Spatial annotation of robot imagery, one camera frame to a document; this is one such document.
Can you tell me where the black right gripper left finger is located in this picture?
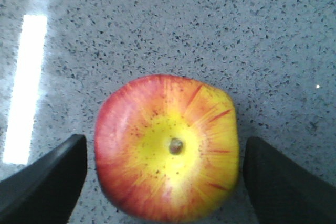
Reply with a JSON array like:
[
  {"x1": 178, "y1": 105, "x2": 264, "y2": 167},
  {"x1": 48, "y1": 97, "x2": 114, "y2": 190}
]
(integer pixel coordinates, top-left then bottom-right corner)
[{"x1": 1, "y1": 134, "x2": 87, "y2": 223}]

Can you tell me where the red yellow apple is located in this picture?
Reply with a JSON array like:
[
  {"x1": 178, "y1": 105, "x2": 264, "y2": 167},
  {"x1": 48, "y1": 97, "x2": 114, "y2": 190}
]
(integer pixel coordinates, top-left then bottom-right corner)
[{"x1": 94, "y1": 74, "x2": 239, "y2": 223}]

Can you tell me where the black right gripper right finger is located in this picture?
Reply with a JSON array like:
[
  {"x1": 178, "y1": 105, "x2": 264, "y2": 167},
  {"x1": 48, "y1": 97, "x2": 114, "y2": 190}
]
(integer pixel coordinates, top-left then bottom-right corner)
[{"x1": 244, "y1": 137, "x2": 335, "y2": 223}]

